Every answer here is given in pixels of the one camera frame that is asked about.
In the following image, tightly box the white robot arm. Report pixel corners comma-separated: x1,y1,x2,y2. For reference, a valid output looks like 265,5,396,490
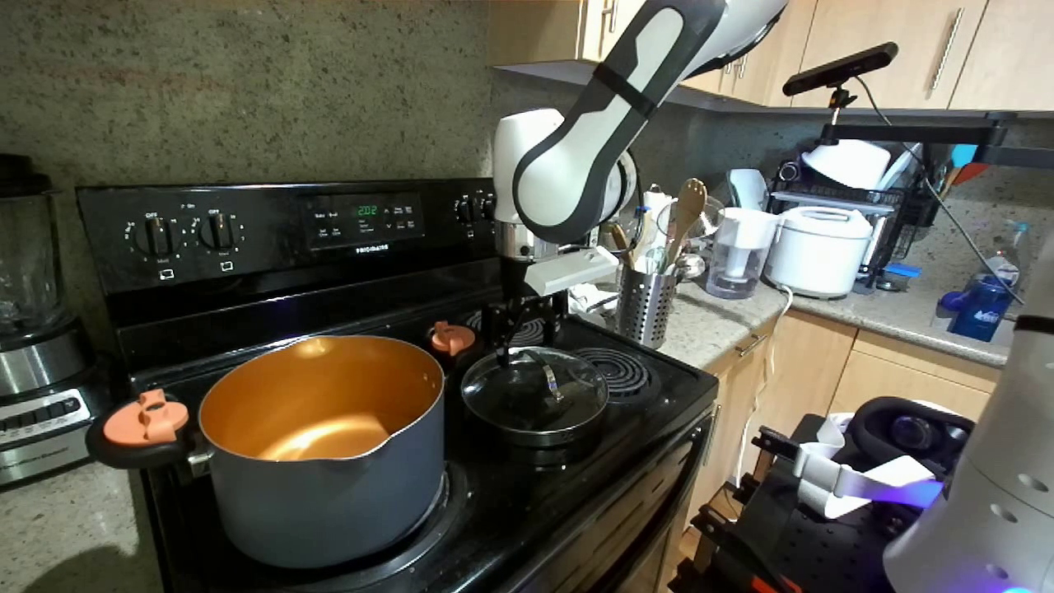
495,0,1054,593

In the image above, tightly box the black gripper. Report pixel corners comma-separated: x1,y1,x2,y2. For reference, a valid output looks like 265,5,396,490
482,259,566,345

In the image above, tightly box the glass pot lid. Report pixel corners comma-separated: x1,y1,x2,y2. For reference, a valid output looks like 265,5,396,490
460,345,610,447

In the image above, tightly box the silver black blender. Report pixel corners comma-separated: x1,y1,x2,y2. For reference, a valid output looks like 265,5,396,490
0,156,99,489

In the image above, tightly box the dish rack with dishes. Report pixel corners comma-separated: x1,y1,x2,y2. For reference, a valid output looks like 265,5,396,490
768,137,936,286

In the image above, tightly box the black electric stove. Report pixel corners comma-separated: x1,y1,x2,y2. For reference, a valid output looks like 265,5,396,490
77,177,713,593

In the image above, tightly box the dark pot copper interior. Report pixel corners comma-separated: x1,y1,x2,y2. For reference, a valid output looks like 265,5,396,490
90,333,449,571

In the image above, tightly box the slotted wooden spoon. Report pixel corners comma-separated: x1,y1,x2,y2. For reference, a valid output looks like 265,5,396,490
666,177,707,259

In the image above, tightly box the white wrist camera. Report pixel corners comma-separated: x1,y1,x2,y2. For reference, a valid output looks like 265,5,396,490
522,248,619,297

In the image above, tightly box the metal utensil holder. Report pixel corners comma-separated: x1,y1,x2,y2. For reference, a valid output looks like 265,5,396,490
615,267,677,345

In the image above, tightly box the water filter pitcher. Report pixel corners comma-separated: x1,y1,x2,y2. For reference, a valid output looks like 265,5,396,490
706,208,777,299

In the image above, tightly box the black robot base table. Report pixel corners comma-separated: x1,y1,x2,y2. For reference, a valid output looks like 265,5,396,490
668,394,974,593

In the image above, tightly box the white rice cooker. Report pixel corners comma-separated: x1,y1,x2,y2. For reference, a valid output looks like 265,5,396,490
765,208,873,297

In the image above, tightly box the black camera on stand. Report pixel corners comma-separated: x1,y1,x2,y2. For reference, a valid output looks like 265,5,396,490
782,43,900,110

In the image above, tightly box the blue object on counter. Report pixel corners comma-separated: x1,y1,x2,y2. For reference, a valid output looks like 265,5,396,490
940,275,1015,342

